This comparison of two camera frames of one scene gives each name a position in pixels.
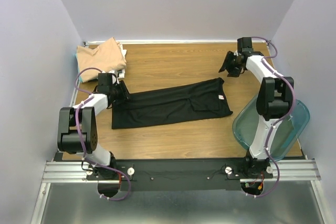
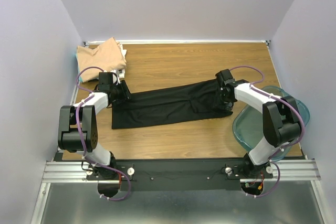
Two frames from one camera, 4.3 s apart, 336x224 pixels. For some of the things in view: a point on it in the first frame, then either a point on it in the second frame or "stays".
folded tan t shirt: x=107 y=56 stays
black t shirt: x=196 y=100 stays
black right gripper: x=232 y=73 -> x=228 y=106
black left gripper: x=125 y=93 stays
